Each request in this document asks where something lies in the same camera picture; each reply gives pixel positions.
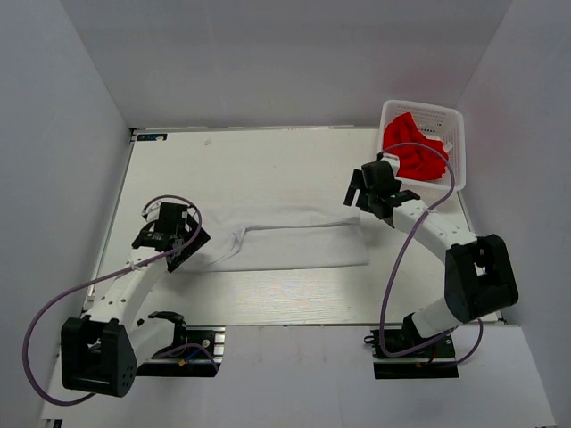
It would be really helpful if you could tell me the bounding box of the red t shirt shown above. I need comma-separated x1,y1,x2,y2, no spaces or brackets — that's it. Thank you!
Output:
382,112,449,182

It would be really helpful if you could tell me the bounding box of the white t shirt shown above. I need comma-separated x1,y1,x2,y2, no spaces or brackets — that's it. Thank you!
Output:
178,201,369,273

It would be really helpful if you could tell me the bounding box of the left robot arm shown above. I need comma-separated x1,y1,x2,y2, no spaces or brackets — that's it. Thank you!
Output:
61,196,211,397

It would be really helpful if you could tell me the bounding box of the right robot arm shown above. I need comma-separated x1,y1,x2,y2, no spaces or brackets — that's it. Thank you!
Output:
343,158,519,358

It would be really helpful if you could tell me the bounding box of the white plastic basket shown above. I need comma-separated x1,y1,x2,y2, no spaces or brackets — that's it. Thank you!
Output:
377,100,467,193

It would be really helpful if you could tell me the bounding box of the blue table label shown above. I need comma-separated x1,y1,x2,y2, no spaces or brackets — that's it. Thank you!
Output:
137,133,168,142

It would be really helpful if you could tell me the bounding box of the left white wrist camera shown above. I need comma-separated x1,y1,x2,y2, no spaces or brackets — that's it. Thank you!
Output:
141,200,161,222

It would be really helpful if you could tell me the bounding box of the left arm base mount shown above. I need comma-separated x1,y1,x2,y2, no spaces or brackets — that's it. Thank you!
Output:
128,319,226,378

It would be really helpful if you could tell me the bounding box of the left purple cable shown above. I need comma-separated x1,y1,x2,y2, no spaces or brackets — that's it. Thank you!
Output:
22,194,219,407

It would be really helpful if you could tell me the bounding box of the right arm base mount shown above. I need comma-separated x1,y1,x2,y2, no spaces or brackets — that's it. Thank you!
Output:
363,330,459,380

